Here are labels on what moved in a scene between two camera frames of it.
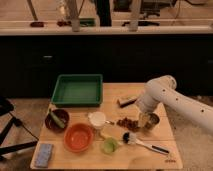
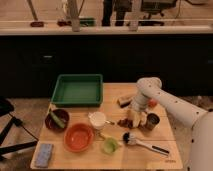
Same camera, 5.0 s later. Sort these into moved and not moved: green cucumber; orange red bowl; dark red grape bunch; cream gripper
Moved: cream gripper
Not moved: green cucumber; dark red grape bunch; orange red bowl
